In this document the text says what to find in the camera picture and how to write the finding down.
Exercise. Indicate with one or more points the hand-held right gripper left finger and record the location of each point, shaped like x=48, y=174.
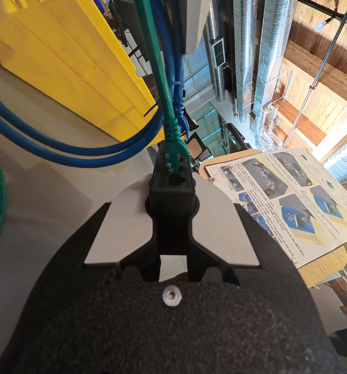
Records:
x=123, y=228

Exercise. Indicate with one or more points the tan backed chair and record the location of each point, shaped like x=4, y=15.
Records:
x=197, y=147

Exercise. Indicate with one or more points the large silver air duct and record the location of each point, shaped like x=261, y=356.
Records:
x=274, y=43

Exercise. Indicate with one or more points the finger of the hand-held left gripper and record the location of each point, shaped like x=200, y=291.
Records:
x=197, y=23

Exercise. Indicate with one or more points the white vent grille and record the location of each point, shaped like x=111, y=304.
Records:
x=218, y=52

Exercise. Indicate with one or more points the yellow plastic bin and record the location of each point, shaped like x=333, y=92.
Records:
x=59, y=58

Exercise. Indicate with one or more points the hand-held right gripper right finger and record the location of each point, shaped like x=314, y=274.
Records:
x=220, y=228

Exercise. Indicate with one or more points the printed instruction sheet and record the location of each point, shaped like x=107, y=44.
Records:
x=293, y=198

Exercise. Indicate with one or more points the round silver air duct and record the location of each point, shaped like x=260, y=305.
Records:
x=220, y=84

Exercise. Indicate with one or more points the ribbed silver duct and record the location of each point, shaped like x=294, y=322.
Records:
x=345, y=163

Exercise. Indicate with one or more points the instruction sheet on stand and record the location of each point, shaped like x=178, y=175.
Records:
x=322, y=268

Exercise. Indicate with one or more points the corrugated silver air duct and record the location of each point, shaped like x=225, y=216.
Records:
x=245, y=43

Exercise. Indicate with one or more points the black ethernet switch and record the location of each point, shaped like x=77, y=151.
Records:
x=172, y=204

